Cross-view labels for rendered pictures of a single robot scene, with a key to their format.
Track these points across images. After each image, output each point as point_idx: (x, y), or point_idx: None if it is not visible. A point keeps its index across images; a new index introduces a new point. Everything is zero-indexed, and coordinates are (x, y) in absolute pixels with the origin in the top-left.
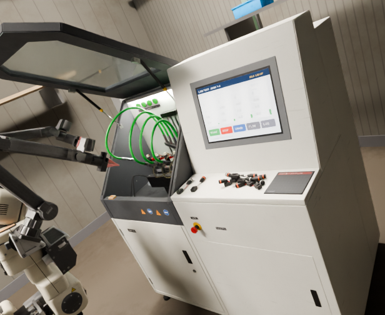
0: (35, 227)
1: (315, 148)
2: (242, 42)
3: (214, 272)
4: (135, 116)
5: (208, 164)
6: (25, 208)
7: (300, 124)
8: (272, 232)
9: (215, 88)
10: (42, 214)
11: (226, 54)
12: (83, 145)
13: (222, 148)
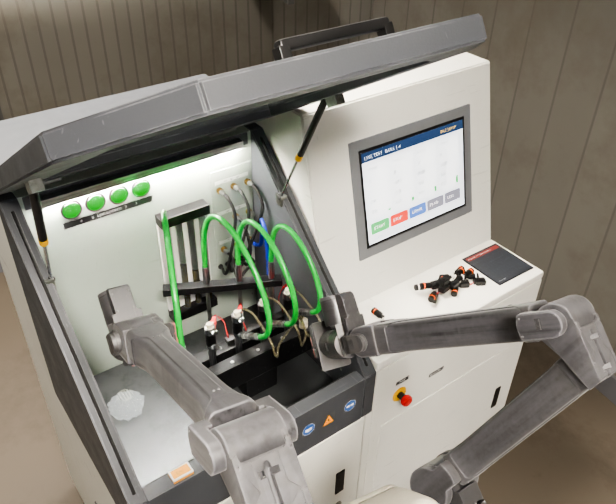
0: None
1: (490, 216)
2: (436, 80)
3: (378, 471)
4: (39, 245)
5: (360, 286)
6: None
7: (481, 189)
8: None
9: (393, 150)
10: (477, 477)
11: (414, 95)
12: (357, 310)
13: (386, 250)
